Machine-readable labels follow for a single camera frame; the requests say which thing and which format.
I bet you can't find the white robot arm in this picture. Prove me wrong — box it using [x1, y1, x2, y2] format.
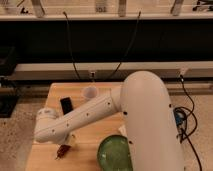
[34, 71, 184, 171]

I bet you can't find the green ceramic bowl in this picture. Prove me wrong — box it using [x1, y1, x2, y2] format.
[97, 135, 133, 171]

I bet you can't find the black smartphone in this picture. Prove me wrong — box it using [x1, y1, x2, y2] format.
[60, 97, 73, 114]

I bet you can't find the translucent plastic cup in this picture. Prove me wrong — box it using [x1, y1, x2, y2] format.
[82, 86, 98, 101]

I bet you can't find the white sponge block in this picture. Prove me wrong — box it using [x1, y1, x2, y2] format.
[118, 125, 127, 136]

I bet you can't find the white wall outlet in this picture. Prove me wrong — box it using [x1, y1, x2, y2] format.
[89, 70, 96, 81]

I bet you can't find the blue cable connector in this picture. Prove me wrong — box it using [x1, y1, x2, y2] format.
[174, 112, 184, 126]

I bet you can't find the right black hanging cable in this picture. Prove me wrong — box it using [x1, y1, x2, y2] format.
[105, 10, 142, 81]

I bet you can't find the black hanging cable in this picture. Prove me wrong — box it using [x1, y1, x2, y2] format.
[105, 10, 142, 81]
[62, 11, 81, 81]

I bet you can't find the left black hanging cable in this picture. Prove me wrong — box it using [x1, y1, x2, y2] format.
[62, 11, 81, 81]

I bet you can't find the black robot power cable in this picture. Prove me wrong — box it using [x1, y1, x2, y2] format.
[174, 74, 203, 171]

